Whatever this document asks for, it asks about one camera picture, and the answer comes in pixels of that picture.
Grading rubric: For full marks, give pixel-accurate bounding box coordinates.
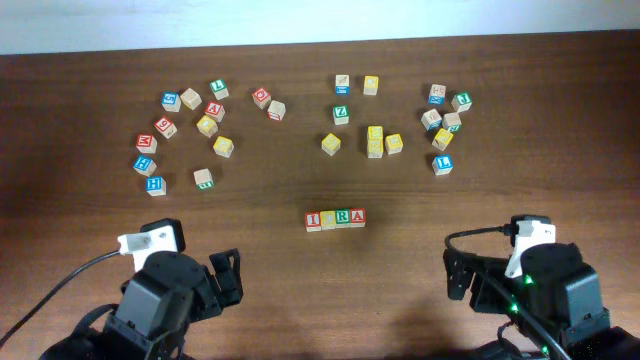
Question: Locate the red I block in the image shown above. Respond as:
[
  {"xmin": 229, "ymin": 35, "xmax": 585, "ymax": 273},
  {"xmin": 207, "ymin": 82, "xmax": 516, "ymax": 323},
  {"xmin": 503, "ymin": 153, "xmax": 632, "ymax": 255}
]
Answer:
[{"xmin": 304, "ymin": 212, "xmax": 322, "ymax": 232}]

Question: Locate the yellow block lower left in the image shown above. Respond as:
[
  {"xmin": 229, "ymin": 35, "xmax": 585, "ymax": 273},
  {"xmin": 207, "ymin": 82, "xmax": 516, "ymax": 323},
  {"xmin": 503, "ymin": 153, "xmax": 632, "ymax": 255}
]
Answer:
[{"xmin": 212, "ymin": 136, "xmax": 235, "ymax": 158}]

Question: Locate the blue 5 block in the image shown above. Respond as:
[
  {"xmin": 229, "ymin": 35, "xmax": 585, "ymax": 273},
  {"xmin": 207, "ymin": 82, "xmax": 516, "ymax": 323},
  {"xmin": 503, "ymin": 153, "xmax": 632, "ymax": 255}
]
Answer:
[{"xmin": 161, "ymin": 92, "xmax": 182, "ymax": 112}]

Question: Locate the wooden block blue side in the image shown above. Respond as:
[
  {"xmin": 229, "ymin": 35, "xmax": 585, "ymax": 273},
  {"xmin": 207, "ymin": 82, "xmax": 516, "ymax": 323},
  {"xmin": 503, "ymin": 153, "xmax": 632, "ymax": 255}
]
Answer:
[
  {"xmin": 335, "ymin": 74, "xmax": 350, "ymax": 95},
  {"xmin": 421, "ymin": 109, "xmax": 442, "ymax": 131}
]

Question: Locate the plain wooden block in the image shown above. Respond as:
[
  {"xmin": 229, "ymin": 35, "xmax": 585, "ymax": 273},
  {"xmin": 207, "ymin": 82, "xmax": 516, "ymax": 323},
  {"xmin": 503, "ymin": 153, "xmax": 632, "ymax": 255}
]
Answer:
[{"xmin": 180, "ymin": 88, "xmax": 202, "ymax": 110}]

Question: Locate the yellow C block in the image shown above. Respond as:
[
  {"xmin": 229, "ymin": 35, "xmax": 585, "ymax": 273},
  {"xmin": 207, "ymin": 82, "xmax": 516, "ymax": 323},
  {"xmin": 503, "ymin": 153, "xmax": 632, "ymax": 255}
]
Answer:
[{"xmin": 320, "ymin": 210, "xmax": 337, "ymax": 230}]

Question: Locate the yellow block pair upper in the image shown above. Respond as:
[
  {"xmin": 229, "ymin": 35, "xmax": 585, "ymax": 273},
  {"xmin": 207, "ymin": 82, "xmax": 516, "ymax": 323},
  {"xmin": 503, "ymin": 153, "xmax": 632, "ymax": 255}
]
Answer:
[{"xmin": 367, "ymin": 125, "xmax": 384, "ymax": 141}]

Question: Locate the blue H block near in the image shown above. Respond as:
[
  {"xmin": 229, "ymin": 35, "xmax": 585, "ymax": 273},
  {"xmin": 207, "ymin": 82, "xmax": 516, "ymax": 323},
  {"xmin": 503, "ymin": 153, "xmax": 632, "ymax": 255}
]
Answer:
[{"xmin": 145, "ymin": 176, "xmax": 167, "ymax": 197}]

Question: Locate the yellow top far block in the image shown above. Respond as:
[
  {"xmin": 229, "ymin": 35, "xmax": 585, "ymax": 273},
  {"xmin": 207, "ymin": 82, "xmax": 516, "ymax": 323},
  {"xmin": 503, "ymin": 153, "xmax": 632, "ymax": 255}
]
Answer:
[{"xmin": 363, "ymin": 75, "xmax": 379, "ymax": 96}]

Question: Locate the yellow block beside pair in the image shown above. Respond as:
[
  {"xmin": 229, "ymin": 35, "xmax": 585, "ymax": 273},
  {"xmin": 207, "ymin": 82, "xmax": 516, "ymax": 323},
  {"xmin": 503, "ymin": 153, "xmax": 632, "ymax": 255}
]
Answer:
[{"xmin": 384, "ymin": 133, "xmax": 404, "ymax": 155}]

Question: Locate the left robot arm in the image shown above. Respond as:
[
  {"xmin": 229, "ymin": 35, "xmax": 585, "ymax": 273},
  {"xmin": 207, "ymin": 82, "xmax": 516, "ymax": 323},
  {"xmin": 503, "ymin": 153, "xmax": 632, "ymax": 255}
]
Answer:
[{"xmin": 41, "ymin": 218, "xmax": 243, "ymax": 360}]

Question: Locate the green L block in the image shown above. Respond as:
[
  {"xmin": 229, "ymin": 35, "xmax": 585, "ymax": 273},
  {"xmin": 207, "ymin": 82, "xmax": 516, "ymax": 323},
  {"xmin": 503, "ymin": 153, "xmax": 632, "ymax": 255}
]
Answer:
[{"xmin": 209, "ymin": 79, "xmax": 230, "ymax": 100}]

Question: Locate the yellow block pair lower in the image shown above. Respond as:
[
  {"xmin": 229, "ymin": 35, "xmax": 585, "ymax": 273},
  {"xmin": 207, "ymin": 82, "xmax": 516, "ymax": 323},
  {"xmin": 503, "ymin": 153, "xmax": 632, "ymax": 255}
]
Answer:
[{"xmin": 367, "ymin": 139, "xmax": 384, "ymax": 158}]

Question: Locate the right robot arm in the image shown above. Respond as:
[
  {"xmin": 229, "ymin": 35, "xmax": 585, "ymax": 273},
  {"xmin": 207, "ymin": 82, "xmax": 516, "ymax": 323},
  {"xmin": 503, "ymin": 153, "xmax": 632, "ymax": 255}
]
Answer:
[{"xmin": 443, "ymin": 214, "xmax": 639, "ymax": 360}]

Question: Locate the red circle block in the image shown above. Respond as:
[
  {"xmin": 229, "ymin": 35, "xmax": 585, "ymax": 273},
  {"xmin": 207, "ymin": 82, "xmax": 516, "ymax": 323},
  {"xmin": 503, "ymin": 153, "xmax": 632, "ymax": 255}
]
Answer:
[{"xmin": 252, "ymin": 87, "xmax": 271, "ymax": 110}]

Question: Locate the wooden block blue side right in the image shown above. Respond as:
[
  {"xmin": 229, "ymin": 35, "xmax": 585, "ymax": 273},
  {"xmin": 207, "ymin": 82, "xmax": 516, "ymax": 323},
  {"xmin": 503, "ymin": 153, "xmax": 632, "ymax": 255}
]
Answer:
[{"xmin": 421, "ymin": 109, "xmax": 442, "ymax": 131}]

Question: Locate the yellow block right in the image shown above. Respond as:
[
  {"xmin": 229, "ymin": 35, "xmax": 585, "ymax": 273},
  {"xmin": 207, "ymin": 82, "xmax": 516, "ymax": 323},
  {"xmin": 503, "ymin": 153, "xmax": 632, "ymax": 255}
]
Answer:
[{"xmin": 432, "ymin": 128, "xmax": 454, "ymax": 151}]

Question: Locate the blue top far right block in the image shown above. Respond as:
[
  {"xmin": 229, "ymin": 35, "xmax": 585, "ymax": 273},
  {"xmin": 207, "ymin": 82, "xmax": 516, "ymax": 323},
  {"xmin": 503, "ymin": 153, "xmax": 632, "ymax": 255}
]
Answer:
[{"xmin": 428, "ymin": 84, "xmax": 446, "ymax": 105}]

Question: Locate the blue h block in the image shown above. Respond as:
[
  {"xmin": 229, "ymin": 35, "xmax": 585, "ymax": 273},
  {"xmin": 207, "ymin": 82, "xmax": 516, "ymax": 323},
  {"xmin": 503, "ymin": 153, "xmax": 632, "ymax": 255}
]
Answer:
[
  {"xmin": 133, "ymin": 155, "xmax": 157, "ymax": 177},
  {"xmin": 145, "ymin": 176, "xmax": 167, "ymax": 197}
]

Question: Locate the yellow block middle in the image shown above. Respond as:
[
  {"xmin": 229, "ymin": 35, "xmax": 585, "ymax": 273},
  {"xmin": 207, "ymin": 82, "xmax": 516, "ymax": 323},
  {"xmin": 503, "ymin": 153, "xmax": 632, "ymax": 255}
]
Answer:
[{"xmin": 321, "ymin": 133, "xmax": 341, "ymax": 156}]

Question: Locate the yellow block upper left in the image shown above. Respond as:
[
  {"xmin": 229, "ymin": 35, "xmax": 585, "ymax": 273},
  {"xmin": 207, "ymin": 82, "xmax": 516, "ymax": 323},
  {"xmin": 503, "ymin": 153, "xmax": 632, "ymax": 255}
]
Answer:
[{"xmin": 196, "ymin": 115, "xmax": 218, "ymax": 138}]

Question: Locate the wooden block red side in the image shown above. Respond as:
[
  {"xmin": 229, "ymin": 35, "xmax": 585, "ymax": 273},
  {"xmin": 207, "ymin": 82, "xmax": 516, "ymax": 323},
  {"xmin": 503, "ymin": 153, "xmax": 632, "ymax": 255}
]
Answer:
[{"xmin": 267, "ymin": 100, "xmax": 286, "ymax": 121}]

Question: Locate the green J block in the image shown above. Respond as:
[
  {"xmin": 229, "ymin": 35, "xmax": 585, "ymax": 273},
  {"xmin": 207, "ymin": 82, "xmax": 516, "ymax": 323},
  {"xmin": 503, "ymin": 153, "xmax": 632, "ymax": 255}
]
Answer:
[{"xmin": 451, "ymin": 92, "xmax": 473, "ymax": 112}]

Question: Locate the green Z block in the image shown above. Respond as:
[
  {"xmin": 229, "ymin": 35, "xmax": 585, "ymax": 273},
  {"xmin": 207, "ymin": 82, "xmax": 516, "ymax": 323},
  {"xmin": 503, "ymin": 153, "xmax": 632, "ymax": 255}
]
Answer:
[{"xmin": 332, "ymin": 105, "xmax": 350, "ymax": 125}]

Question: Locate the red 6 block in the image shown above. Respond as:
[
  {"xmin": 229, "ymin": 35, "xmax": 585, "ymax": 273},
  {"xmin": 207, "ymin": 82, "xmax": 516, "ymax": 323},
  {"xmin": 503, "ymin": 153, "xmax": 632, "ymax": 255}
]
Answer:
[{"xmin": 154, "ymin": 116, "xmax": 177, "ymax": 139}]

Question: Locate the wooden block green side right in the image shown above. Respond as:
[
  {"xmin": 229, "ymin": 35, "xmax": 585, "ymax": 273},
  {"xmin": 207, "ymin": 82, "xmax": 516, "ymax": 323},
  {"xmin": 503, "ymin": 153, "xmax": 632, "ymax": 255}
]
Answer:
[{"xmin": 442, "ymin": 112, "xmax": 462, "ymax": 133}]

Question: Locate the blue L block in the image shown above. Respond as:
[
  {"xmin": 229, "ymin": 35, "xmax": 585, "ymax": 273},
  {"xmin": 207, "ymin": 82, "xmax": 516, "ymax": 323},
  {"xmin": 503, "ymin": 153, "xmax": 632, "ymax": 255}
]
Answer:
[{"xmin": 432, "ymin": 154, "xmax": 454, "ymax": 176}]

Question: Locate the green R block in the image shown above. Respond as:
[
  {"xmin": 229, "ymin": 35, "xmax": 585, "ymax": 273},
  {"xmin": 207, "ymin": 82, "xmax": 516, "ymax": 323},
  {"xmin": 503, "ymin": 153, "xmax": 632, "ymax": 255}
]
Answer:
[{"xmin": 335, "ymin": 208, "xmax": 351, "ymax": 228}]

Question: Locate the red a block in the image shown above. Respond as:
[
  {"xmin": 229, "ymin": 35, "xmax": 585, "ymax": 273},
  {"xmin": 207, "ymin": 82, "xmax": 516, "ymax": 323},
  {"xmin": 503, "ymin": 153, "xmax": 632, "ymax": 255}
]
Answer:
[
  {"xmin": 350, "ymin": 208, "xmax": 366, "ymax": 228},
  {"xmin": 204, "ymin": 101, "xmax": 225, "ymax": 123}
]

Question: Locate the wooden K block green side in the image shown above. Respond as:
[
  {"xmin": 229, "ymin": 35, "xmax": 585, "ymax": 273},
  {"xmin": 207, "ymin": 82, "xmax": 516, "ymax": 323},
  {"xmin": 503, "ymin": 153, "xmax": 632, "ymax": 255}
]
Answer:
[{"xmin": 193, "ymin": 168, "xmax": 214, "ymax": 190}]

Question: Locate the blue H block far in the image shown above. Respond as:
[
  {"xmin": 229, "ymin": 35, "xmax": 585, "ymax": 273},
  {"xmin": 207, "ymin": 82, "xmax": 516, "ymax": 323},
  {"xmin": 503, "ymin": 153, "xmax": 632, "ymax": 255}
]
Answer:
[{"xmin": 133, "ymin": 155, "xmax": 157, "ymax": 177}]

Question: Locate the red M block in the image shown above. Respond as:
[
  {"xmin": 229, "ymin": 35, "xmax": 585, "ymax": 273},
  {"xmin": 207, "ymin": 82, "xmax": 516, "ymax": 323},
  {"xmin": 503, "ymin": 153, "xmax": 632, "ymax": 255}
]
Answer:
[{"xmin": 135, "ymin": 134, "xmax": 157, "ymax": 154}]

